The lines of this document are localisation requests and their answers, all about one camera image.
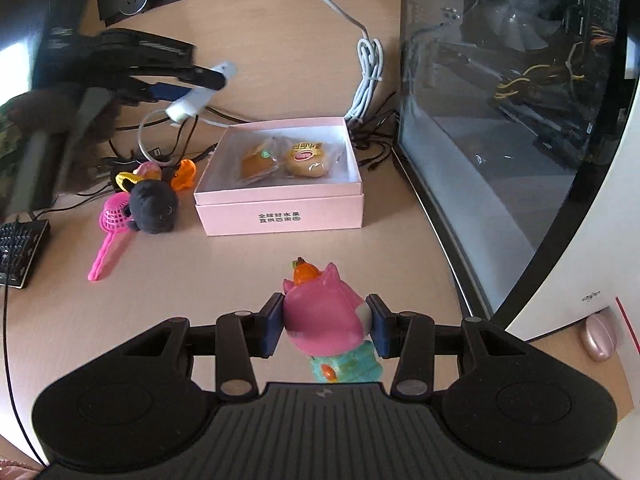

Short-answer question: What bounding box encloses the white bundled power cable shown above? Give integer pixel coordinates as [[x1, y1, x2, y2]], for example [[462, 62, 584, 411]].
[[289, 0, 386, 122]]

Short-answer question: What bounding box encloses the black plush toy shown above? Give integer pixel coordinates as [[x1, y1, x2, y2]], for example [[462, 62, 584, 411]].
[[121, 178, 180, 235]]

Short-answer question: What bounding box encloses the black keyboard cable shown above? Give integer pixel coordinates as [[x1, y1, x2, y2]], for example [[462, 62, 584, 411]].
[[2, 285, 48, 468]]

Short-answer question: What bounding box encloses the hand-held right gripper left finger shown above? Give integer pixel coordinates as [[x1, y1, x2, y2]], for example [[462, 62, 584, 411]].
[[120, 293, 285, 397]]

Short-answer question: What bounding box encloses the orange toy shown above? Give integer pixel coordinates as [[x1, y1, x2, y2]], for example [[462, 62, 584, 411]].
[[172, 159, 197, 192]]

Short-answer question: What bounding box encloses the pink cardboard box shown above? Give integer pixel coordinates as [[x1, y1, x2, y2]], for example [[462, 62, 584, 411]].
[[194, 116, 364, 236]]

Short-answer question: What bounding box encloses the pink toy figure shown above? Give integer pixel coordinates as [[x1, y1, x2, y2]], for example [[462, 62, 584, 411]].
[[282, 256, 383, 386]]

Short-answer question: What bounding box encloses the black cables tangle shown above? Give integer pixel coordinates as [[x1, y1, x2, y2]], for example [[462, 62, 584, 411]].
[[50, 105, 253, 211]]

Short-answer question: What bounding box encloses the wrapped round pastry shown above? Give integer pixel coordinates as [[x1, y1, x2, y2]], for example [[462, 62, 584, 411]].
[[282, 141, 333, 178]]

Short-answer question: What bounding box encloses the glass sided computer case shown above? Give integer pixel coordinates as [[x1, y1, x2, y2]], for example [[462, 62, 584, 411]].
[[397, 0, 640, 321]]

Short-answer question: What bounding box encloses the computer monitor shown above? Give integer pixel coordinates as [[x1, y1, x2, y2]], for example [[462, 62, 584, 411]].
[[0, 0, 53, 221]]

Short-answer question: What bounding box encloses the black cable bundle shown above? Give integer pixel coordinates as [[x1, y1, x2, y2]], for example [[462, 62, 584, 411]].
[[346, 92, 403, 171]]

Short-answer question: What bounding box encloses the black keyboard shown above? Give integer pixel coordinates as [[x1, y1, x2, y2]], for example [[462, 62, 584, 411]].
[[0, 218, 51, 291]]

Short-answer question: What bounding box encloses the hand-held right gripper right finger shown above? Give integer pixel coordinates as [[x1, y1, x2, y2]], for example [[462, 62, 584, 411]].
[[365, 294, 523, 398]]

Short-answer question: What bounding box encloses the wrapped brown triangular pastry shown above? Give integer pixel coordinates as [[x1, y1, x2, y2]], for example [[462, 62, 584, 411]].
[[240, 141, 282, 183]]

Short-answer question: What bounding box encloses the white adapter with cable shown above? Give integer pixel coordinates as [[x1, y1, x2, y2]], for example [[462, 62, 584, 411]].
[[139, 61, 237, 167]]

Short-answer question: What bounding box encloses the pink ball toy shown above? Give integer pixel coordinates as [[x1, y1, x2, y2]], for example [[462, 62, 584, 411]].
[[88, 195, 136, 282]]

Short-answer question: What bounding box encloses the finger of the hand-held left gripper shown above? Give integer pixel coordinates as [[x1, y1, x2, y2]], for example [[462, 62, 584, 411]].
[[117, 80, 193, 104], [99, 29, 226, 90]]

